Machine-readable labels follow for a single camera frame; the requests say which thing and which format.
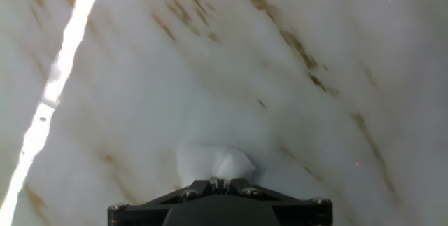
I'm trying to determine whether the white marble pattern board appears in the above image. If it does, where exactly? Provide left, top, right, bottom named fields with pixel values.
left=0, top=0, right=448, bottom=226

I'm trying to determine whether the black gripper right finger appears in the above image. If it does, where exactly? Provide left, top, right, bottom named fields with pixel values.
left=225, top=178, right=333, bottom=226

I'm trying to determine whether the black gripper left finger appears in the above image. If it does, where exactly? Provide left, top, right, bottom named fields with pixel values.
left=106, top=178, right=220, bottom=226

